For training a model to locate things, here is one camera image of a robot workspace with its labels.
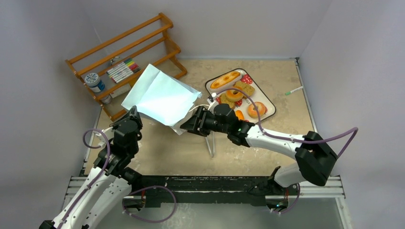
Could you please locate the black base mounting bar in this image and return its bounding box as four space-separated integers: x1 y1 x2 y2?
111 167 299 209

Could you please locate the round brown bread slice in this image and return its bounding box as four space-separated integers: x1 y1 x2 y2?
234 81 255 97

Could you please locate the long fake bread loaf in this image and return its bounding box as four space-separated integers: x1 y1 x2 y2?
207 71 242 93

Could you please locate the white strawberry tray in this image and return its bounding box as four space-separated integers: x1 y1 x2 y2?
205 68 276 124

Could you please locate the orange wooden shelf rack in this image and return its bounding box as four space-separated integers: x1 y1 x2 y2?
65 12 188 121

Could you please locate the small clear bottle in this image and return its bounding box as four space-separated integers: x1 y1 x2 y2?
100 95 112 104

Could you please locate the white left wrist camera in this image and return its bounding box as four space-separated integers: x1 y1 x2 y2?
93 127 115 148

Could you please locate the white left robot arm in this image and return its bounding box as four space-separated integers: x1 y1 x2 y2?
39 106 143 229

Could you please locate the orange fake pastry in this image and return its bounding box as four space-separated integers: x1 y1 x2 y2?
235 110 245 121

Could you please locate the small white box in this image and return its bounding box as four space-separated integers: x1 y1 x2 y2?
110 84 131 98

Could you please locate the green capped marker pen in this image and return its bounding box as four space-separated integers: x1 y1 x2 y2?
285 86 303 95

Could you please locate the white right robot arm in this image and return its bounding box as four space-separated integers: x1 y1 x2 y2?
180 104 338 194

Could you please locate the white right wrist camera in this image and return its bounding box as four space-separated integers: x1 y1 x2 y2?
207 93 221 106

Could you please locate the pack of coloured markers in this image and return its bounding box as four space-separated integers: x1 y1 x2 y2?
107 58 140 83

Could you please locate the light blue paper bag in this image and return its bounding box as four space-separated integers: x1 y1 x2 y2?
121 64 202 135

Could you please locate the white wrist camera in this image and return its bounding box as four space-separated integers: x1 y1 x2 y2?
207 93 221 106
93 127 115 148

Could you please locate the orange fake donut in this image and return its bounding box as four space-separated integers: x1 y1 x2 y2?
247 102 267 119
225 89 244 102

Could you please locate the aluminium rail frame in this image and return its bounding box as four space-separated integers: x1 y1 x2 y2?
63 176 353 229

